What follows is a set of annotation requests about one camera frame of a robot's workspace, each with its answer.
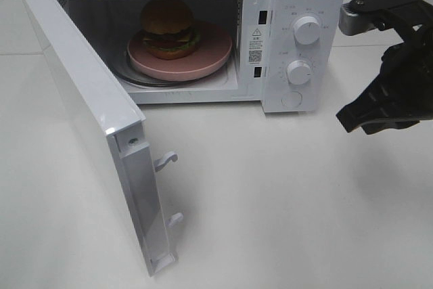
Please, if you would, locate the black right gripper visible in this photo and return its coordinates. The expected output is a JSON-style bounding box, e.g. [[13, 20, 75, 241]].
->
[[336, 31, 432, 134]]

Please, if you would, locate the white timer knob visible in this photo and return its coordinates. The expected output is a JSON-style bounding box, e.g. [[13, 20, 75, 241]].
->
[[286, 60, 312, 85]]

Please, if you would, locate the round white door button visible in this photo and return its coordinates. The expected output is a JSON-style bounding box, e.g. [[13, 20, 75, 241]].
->
[[281, 91, 302, 108]]

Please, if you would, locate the pink speckled plate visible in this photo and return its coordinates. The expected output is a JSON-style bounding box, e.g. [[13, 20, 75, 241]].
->
[[127, 20, 232, 82]]

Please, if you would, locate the burger with lettuce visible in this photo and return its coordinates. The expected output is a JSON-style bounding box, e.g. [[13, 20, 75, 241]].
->
[[140, 0, 201, 60]]

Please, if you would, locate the white microwave door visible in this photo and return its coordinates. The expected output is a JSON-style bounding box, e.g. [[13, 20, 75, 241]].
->
[[23, 0, 183, 275]]

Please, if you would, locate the upper white power knob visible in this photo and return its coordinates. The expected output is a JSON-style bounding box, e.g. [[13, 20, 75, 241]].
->
[[293, 14, 321, 45]]

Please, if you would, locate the white microwave oven body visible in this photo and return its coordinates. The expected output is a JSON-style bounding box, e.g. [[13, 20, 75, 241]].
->
[[58, 0, 343, 113]]

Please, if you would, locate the glass microwave turntable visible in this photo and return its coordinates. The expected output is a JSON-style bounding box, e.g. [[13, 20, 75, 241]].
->
[[110, 52, 237, 90]]

